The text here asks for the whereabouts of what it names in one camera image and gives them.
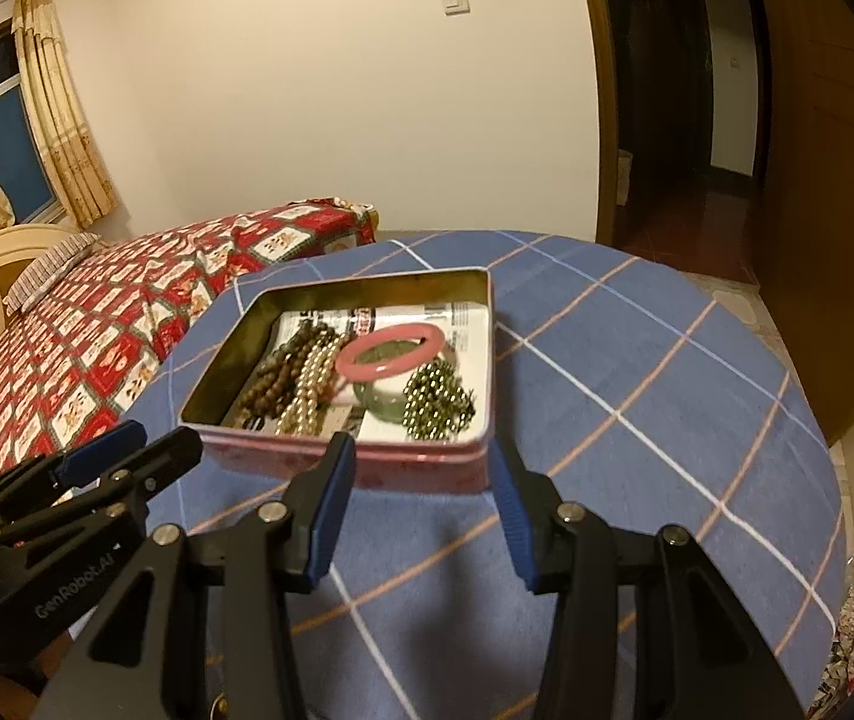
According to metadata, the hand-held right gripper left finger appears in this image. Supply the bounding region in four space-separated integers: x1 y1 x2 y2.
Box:
44 431 358 720

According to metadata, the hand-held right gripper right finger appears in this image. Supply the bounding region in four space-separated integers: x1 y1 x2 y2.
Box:
490 439 803 720

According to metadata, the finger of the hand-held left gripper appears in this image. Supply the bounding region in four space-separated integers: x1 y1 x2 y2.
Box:
0 427 204 552
0 420 149 518

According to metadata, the pink metal tin box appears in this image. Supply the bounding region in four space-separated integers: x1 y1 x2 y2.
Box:
178 266 495 496

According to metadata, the green jade bangle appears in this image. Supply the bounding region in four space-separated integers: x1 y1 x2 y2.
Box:
352 341 435 427

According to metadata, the brown wooden bead bracelet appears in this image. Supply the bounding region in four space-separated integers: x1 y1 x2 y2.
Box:
235 319 341 421

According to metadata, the pink bangle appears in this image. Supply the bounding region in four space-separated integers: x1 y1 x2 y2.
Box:
335 322 446 383

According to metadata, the dark metallic bead bracelet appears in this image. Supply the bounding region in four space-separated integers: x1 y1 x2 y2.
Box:
401 360 477 442

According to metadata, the red patterned bed quilt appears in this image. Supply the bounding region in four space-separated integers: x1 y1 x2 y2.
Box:
0 199 379 511

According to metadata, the striped pillow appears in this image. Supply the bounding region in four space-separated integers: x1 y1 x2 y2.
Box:
2 232 105 312

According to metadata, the blue plaid tablecloth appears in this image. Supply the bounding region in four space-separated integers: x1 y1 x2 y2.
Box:
122 229 848 720

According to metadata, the window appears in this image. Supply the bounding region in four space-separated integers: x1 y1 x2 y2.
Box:
0 22 60 226

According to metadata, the narrow beige floral curtain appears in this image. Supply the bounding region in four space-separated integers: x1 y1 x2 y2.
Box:
13 0 119 227

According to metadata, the brown wooden door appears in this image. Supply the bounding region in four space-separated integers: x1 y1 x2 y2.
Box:
745 0 854 443

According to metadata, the wooden door frame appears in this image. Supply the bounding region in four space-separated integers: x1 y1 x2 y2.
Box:
573 0 623 245

